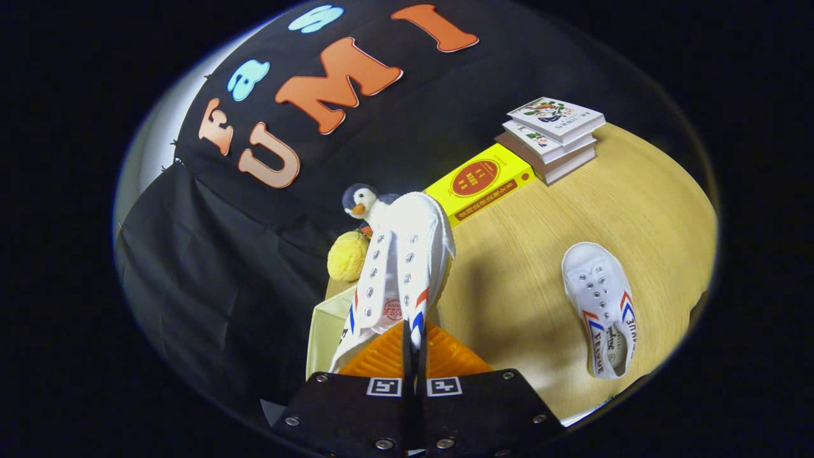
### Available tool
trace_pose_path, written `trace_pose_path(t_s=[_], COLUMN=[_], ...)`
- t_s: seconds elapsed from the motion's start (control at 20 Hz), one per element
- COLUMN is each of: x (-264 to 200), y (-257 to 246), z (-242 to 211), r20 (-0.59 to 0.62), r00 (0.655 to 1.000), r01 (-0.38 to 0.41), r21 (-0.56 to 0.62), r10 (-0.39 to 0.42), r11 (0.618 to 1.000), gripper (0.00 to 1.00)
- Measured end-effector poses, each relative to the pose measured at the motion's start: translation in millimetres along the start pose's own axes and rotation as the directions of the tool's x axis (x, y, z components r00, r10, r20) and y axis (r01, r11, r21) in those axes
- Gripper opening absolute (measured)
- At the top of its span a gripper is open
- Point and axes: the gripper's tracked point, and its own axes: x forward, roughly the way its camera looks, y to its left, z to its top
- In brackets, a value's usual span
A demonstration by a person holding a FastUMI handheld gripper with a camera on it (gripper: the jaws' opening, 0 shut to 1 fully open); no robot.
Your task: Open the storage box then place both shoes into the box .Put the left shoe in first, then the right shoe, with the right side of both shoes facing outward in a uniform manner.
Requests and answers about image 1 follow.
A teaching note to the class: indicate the brown storage box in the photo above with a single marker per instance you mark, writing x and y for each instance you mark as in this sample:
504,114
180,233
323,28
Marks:
327,331

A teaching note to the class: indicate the penguin plush toy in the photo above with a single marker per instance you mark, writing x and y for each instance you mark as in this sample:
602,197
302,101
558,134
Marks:
362,200

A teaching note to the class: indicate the row of black cloth clips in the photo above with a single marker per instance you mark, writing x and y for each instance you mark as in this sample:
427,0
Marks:
173,142

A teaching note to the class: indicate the white illustrated book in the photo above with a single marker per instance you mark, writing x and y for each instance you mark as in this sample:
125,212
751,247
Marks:
553,117

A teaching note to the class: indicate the yellow book with red label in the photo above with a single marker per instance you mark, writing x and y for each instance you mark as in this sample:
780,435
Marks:
483,178

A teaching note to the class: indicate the yellow plush toy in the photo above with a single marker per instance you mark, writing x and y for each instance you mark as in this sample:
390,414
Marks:
346,254

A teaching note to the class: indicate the white paperback book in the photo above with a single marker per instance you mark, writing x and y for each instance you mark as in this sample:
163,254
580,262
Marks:
547,147

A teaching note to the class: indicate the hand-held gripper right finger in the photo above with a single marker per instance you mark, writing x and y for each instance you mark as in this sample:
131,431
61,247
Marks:
483,410

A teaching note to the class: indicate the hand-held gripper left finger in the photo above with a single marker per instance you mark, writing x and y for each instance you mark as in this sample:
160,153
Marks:
356,413

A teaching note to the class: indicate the white canvas shoe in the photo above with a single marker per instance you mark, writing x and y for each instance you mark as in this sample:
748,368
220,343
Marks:
407,254
594,280

